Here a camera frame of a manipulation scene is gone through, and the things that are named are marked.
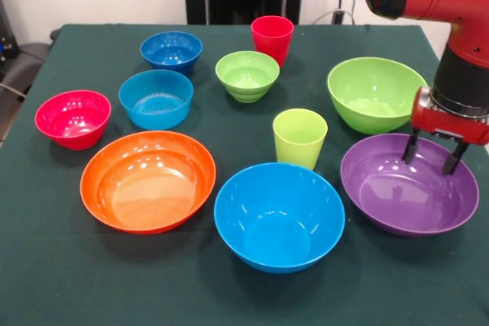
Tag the black box device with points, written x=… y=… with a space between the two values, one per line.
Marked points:
x=7 y=36

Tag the small ribbed green bowl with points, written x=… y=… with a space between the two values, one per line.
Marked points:
x=246 y=74

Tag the dark blue bowl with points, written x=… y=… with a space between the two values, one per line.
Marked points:
x=172 y=53

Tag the green plastic cup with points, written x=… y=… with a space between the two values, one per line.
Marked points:
x=298 y=146

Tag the black office chair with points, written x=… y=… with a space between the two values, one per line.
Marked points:
x=30 y=55

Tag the dark green table cloth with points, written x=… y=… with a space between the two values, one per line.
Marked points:
x=382 y=284

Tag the orange plastic bowl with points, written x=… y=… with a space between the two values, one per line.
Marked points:
x=149 y=196

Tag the pink plastic bowl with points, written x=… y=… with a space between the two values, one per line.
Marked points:
x=72 y=127

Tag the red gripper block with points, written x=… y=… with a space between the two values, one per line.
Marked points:
x=443 y=123

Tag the large light blue bowl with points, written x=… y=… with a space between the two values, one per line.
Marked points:
x=279 y=234

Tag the purple plastic bowl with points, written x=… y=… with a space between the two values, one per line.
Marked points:
x=401 y=196

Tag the red plastic cup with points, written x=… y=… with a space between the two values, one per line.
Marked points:
x=271 y=41

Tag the ribbed light blue bowl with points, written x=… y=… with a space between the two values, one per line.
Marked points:
x=153 y=108

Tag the large green bowl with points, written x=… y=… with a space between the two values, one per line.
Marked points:
x=363 y=89

